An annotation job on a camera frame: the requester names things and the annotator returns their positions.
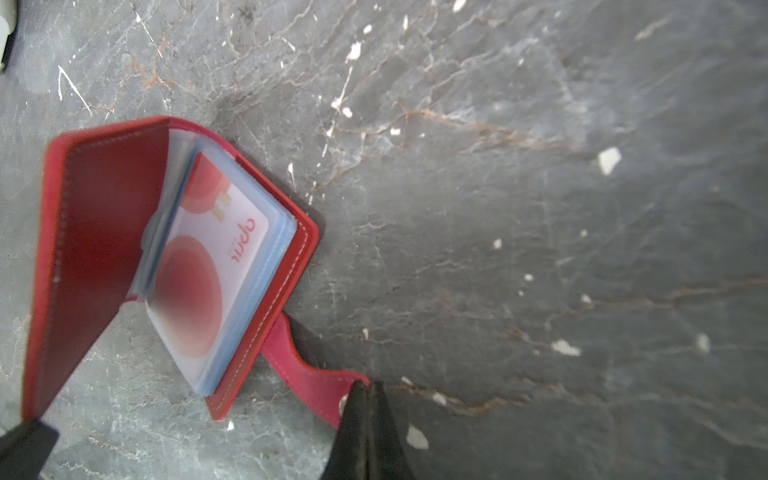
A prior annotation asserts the red leather card holder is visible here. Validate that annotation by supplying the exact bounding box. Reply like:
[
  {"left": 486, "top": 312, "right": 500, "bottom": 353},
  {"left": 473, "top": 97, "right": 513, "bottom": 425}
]
[{"left": 21, "top": 116, "right": 360, "bottom": 426}]

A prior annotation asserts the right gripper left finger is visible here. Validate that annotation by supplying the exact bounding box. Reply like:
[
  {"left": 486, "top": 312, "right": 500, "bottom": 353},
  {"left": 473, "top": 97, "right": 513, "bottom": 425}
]
[{"left": 1, "top": 420, "right": 59, "bottom": 480}]

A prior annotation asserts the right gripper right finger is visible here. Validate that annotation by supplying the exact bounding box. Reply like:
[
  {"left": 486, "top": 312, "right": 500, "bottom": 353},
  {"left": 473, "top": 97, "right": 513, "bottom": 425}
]
[{"left": 321, "top": 381, "right": 414, "bottom": 480}]

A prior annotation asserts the light blue alarm clock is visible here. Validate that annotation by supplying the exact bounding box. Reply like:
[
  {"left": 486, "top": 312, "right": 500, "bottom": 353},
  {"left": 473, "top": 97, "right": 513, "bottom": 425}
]
[{"left": 0, "top": 0, "right": 19, "bottom": 72}]

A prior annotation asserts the pink white credit card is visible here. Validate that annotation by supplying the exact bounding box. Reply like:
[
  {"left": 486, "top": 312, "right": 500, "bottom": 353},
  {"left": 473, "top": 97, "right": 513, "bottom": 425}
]
[{"left": 147, "top": 151, "right": 273, "bottom": 396}]

